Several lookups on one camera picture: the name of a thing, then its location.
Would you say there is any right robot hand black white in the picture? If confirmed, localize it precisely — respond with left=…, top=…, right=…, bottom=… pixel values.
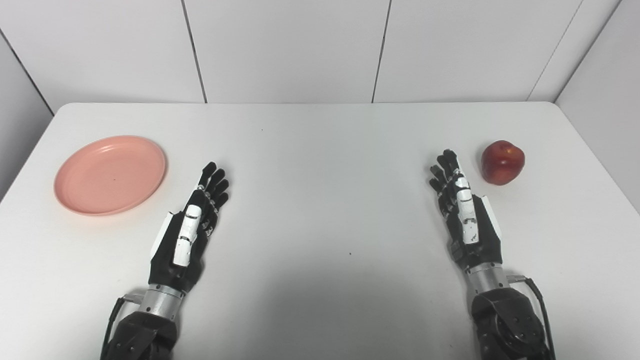
left=428, top=149, right=504, bottom=273

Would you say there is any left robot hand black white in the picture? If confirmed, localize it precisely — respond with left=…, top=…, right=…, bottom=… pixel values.
left=148, top=161, right=230, bottom=294

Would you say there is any red apple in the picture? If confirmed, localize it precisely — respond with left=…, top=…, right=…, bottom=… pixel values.
left=481, top=140, right=526, bottom=186

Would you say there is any pink plate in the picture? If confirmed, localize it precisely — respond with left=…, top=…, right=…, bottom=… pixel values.
left=53, top=135, right=167, bottom=217

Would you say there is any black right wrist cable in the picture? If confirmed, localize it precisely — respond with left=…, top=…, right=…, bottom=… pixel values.
left=507, top=274, right=557, bottom=360

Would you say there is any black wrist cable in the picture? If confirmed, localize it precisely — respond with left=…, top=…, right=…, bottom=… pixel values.
left=100, top=295, right=146, bottom=360
left=507, top=274, right=557, bottom=360

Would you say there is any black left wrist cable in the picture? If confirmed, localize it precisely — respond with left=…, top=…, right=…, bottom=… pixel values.
left=100, top=295, right=146, bottom=360

